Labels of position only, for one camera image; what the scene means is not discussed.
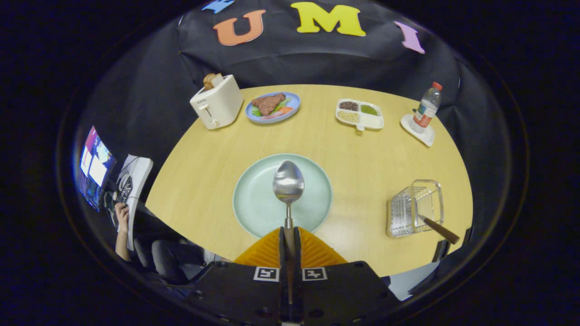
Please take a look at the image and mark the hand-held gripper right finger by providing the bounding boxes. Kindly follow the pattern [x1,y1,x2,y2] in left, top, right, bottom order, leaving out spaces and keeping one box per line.
[294,226,403,326]

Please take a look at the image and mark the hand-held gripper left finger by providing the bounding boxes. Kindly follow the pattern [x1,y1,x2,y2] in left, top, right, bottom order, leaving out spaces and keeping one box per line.
[186,226,287,326]

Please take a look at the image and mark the wooden handled spoon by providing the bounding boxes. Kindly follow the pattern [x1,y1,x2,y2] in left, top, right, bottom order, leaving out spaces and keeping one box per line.
[272,160,305,308]

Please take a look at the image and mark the wooden handled fork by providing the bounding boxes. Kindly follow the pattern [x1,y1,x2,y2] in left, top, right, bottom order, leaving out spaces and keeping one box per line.
[419,215,460,245]

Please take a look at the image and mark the pale green plate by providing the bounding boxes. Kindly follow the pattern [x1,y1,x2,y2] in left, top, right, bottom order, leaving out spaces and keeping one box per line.
[232,153,333,239]

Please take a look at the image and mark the green and orange vegetables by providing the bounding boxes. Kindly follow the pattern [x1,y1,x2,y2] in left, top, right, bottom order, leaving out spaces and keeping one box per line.
[252,97,294,120]

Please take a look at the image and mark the brown steak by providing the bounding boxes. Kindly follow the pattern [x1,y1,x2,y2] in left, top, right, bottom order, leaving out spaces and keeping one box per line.
[252,93,286,116]

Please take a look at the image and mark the white divided dish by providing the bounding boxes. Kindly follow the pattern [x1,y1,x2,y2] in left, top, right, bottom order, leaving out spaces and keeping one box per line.
[335,99,385,132]

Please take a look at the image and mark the blue plate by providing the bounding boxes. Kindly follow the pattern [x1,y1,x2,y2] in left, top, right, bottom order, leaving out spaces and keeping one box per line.
[245,92,301,124]

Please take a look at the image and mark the white side desk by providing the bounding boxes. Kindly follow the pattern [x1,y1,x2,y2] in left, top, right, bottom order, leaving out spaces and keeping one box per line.
[109,154,154,251]

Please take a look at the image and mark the black keyboard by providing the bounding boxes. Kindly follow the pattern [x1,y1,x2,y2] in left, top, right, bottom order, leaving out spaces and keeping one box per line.
[118,175,133,203]

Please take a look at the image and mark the cream toaster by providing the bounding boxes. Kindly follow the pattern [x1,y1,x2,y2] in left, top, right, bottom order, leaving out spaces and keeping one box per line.
[189,74,244,130]

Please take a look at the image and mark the white square coaster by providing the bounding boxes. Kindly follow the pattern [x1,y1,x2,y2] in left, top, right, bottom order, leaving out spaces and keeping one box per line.
[401,113,436,147]

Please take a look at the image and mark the clear water bottle red cap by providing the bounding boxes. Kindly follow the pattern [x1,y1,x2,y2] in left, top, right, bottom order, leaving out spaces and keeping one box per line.
[411,82,443,134]

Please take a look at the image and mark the computer monitor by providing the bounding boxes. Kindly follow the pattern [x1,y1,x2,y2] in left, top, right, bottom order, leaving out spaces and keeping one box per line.
[78,126,117,212]

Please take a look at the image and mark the black backdrop cloth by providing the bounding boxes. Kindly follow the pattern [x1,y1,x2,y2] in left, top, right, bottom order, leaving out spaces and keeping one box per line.
[75,0,510,295]

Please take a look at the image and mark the metal wire basket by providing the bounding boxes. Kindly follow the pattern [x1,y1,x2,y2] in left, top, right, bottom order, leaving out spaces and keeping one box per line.
[387,179,445,238]

